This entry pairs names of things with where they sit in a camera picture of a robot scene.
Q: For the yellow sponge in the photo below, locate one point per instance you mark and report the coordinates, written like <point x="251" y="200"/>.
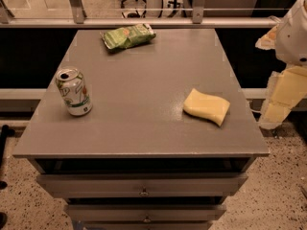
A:
<point x="210" y="107"/>

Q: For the green chip bag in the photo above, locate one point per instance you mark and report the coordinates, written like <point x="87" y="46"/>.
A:
<point x="128" y="37"/>

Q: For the grey drawer cabinet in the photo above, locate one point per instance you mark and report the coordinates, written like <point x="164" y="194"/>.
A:
<point x="137" y="124"/>

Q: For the white green soda can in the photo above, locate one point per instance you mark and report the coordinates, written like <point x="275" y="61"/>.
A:
<point x="71" y="85"/>

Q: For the grey drawer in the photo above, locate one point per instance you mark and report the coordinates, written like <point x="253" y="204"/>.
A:
<point x="144" y="213"/>
<point x="142" y="185"/>

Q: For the upper grey drawer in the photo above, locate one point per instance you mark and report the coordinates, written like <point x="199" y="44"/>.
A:
<point x="142" y="185"/>

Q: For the padded gripper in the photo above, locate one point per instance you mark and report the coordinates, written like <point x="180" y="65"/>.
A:
<point x="293" y="43"/>

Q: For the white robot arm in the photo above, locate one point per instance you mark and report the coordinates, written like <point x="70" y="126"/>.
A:
<point x="289" y="37"/>

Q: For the metal glass railing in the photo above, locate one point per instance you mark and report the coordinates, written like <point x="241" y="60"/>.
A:
<point x="98" y="14"/>

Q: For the lower grey drawer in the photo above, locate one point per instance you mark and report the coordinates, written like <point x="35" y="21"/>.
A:
<point x="144" y="213"/>

